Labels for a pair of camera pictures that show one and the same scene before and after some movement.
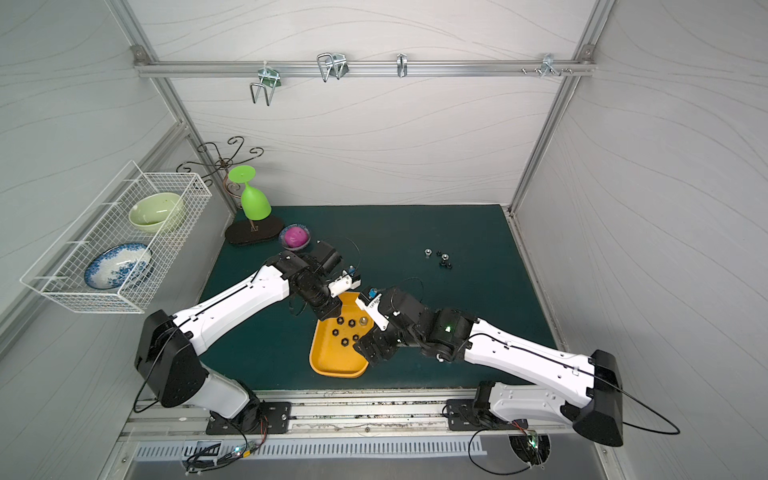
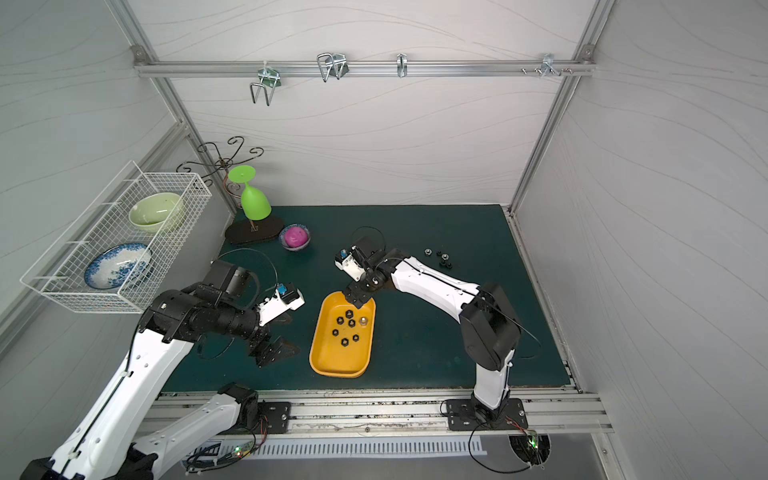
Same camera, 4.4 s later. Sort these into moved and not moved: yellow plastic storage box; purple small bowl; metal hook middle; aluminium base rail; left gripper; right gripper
Moved: left gripper; right gripper
Not moved: aluminium base rail; purple small bowl; metal hook middle; yellow plastic storage box
